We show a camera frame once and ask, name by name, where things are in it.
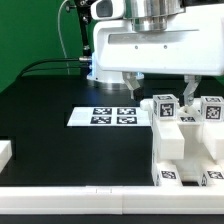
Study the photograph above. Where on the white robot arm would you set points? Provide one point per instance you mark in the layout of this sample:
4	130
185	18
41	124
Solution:
159	37

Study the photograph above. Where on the white chair seat block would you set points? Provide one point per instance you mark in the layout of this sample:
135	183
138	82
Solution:
188	145

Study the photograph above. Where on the black camera stand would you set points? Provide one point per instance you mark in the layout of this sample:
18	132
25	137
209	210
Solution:
84	19

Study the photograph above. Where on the white front border rail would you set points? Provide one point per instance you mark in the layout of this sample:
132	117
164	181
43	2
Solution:
111	200

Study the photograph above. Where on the white flat chair panel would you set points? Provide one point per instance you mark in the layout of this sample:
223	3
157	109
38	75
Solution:
108	116

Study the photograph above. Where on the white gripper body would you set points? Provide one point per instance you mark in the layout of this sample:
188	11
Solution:
159	36

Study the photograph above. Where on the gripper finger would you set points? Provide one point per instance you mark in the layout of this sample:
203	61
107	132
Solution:
133	85
187	97

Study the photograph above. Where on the white left border block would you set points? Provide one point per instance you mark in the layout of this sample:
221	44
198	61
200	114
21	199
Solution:
5	153

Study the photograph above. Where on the small white tagged cube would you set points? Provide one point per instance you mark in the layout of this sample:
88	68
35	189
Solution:
212	108

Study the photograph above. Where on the small white cube with hole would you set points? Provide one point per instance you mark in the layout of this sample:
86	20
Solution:
165	106

